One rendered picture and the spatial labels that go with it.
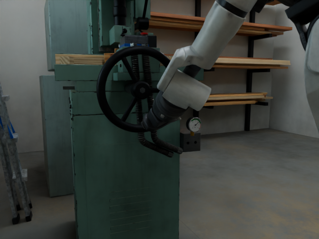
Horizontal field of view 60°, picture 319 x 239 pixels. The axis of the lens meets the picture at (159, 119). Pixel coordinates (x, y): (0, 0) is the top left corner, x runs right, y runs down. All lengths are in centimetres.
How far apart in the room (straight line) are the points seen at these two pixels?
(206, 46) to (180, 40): 343
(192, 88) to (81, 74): 54
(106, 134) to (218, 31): 67
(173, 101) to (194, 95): 6
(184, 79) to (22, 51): 297
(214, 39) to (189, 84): 12
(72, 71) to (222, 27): 64
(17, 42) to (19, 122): 89
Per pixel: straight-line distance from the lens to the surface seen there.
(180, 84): 65
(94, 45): 144
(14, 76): 349
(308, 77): 79
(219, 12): 59
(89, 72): 108
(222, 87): 442
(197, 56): 61
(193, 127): 114
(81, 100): 108
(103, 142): 111
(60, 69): 108
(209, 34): 60
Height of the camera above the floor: 85
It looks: 8 degrees down
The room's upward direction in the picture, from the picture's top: straight up
